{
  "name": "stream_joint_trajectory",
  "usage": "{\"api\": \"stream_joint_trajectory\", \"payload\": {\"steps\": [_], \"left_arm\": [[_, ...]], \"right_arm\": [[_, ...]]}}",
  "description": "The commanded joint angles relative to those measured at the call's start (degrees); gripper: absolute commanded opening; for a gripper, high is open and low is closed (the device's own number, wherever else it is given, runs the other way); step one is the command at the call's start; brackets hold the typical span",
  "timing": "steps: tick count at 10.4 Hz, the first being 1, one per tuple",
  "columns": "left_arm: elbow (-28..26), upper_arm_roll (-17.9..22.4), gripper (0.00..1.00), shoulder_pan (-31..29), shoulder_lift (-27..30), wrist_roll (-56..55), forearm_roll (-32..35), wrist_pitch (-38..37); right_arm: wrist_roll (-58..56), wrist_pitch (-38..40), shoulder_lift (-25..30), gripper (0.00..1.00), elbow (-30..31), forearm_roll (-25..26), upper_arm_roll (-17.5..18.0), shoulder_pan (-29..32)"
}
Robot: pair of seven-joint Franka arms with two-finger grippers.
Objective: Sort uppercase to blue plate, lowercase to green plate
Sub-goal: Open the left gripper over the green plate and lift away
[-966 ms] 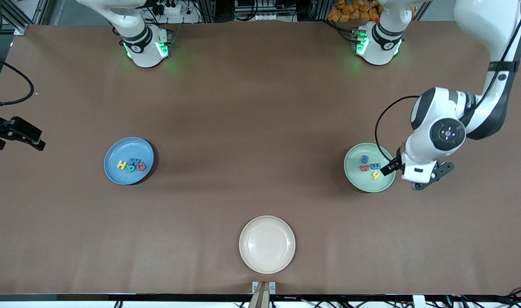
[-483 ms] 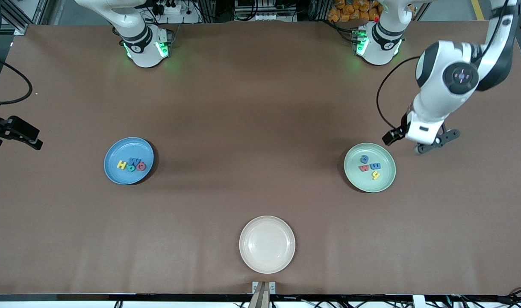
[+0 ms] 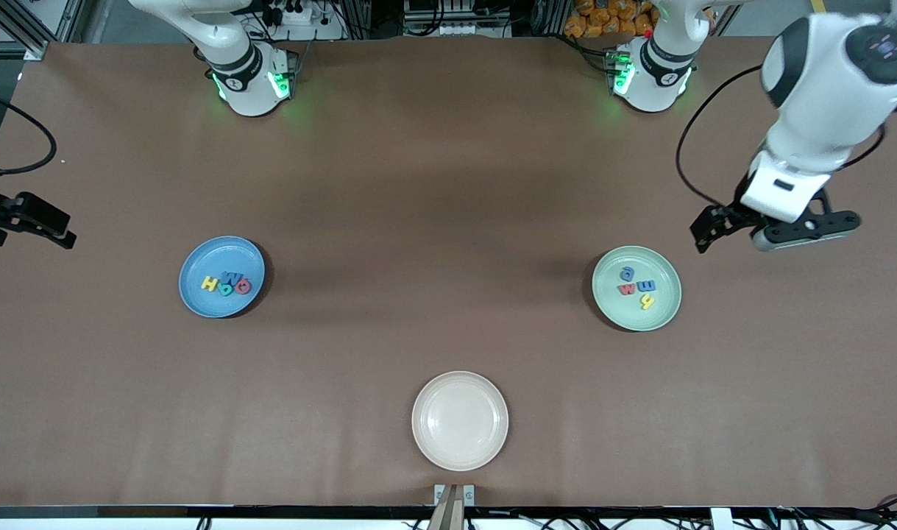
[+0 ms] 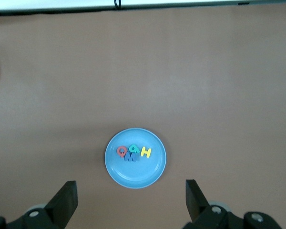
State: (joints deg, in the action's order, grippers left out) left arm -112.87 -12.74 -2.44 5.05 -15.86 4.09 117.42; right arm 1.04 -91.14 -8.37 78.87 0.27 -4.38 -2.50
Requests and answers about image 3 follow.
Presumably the green round plate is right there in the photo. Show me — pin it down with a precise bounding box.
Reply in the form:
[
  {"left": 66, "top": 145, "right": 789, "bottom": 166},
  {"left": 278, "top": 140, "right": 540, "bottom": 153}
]
[{"left": 592, "top": 245, "right": 683, "bottom": 332}]

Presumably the blue round plate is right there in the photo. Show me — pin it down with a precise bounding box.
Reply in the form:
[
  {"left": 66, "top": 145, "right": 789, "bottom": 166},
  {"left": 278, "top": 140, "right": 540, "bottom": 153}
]
[{"left": 178, "top": 236, "right": 266, "bottom": 319}]

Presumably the beige round plate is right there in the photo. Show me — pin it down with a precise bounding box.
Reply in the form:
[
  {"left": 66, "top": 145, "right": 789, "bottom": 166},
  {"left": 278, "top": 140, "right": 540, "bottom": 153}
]
[{"left": 411, "top": 370, "right": 509, "bottom": 472}]

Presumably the brown table cover mat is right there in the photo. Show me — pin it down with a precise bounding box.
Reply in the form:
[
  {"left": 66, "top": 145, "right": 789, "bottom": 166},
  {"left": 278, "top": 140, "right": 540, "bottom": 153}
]
[{"left": 0, "top": 35, "right": 897, "bottom": 510}]

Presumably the orange toy pile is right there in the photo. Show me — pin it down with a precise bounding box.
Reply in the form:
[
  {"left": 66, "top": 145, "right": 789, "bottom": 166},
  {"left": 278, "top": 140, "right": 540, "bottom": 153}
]
[{"left": 566, "top": 0, "right": 659, "bottom": 38}]

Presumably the white power strip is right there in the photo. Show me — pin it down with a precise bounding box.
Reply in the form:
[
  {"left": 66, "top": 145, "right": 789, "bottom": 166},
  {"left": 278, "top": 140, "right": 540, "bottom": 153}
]
[
  {"left": 430, "top": 21, "right": 489, "bottom": 38},
  {"left": 260, "top": 0, "right": 346, "bottom": 41}
]

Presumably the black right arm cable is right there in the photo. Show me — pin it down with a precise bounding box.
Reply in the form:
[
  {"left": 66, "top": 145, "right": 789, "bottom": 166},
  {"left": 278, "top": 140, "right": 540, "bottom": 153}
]
[{"left": 0, "top": 85, "right": 58, "bottom": 177}]

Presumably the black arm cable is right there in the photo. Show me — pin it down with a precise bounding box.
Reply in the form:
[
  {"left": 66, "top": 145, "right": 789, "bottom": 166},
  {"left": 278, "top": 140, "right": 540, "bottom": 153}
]
[
  {"left": 676, "top": 63, "right": 887, "bottom": 211},
  {"left": 0, "top": 85, "right": 58, "bottom": 177}
]

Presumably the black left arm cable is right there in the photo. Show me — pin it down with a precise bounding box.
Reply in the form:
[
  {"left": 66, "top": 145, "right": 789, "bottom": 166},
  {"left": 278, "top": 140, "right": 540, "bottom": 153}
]
[{"left": 676, "top": 63, "right": 887, "bottom": 211}]

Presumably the aluminium frame profile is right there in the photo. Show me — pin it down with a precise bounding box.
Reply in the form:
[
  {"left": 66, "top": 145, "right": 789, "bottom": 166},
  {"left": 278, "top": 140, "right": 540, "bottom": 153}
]
[{"left": 0, "top": 0, "right": 77, "bottom": 61}]

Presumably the metal mounting bracket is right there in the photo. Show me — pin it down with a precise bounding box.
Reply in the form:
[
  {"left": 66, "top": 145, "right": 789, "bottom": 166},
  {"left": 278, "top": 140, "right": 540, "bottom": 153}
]
[{"left": 428, "top": 484, "right": 476, "bottom": 530}]

